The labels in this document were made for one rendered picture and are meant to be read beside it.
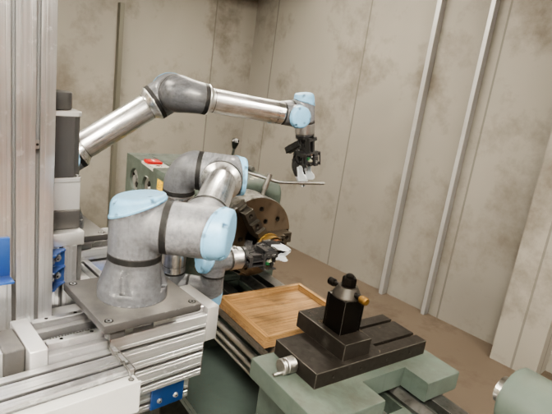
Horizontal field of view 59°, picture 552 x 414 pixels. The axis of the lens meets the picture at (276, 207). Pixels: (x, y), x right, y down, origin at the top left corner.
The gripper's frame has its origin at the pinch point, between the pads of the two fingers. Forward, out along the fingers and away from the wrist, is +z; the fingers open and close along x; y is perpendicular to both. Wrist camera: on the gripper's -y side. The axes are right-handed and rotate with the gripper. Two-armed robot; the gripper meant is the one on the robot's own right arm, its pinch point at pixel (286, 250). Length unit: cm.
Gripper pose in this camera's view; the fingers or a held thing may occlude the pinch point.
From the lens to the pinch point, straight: 175.0
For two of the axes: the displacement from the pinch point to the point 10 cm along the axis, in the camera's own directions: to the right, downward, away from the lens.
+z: 8.2, -0.3, 5.6
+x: 1.3, -9.6, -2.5
